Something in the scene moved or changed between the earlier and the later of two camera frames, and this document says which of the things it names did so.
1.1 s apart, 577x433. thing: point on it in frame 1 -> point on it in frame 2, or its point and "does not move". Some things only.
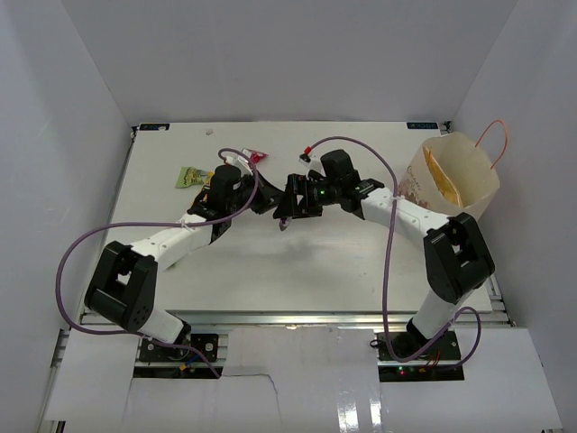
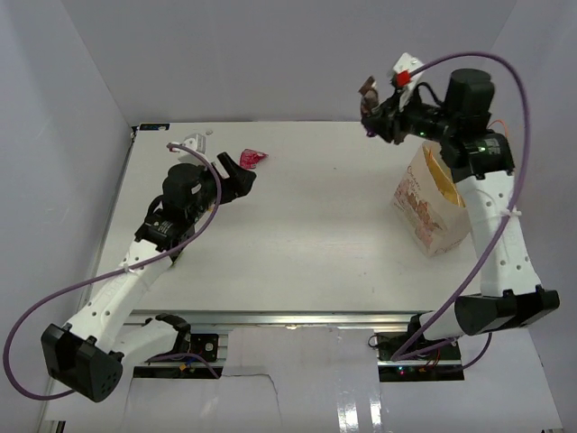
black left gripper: x=270 y=197 -> x=241 y=179
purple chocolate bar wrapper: x=284 y=222 -> x=370 y=98
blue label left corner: x=153 y=126 does not move
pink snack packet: x=254 y=155 does not move
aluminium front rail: x=288 y=318 does not move
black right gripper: x=298 y=184 -> x=388 y=121
